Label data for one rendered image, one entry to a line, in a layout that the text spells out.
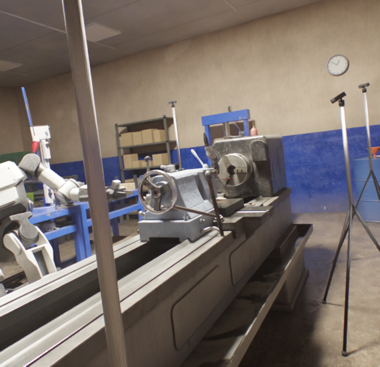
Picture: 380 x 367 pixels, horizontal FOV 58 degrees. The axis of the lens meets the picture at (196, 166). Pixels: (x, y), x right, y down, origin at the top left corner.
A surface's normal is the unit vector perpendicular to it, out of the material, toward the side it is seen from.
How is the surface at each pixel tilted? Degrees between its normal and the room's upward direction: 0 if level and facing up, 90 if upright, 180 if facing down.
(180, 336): 90
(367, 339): 0
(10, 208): 109
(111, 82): 90
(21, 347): 48
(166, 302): 90
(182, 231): 90
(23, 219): 62
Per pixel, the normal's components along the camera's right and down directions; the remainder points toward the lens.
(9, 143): 0.89, -0.08
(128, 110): -0.45, 0.09
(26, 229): 0.73, -0.55
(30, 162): 0.35, -0.48
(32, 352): -0.11, -0.99
